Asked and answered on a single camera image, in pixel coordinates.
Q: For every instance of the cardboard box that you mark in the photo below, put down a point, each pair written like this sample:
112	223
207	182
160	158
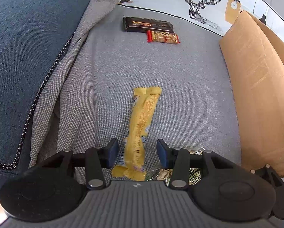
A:
254	56

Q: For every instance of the yellow snack bar packet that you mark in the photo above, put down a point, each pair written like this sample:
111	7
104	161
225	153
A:
132	162

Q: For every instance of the small golden red snack packet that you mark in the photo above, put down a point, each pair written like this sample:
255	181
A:
162	37

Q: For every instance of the green label peanut bag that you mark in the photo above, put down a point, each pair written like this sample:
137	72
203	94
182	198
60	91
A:
195	172

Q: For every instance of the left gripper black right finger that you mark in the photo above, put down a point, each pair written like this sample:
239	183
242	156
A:
177	159

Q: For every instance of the grey sofa seat cushion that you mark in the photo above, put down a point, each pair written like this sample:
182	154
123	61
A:
88	99

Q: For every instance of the blue sofa armrest cushion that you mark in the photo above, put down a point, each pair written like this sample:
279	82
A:
32	34

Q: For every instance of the black chocolate bar packet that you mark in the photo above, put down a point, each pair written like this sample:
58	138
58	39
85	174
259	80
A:
137	24

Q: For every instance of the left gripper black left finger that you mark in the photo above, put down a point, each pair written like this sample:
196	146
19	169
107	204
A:
97	158

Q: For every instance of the deer print sofa cover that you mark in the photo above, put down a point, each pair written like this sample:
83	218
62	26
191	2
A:
203	4

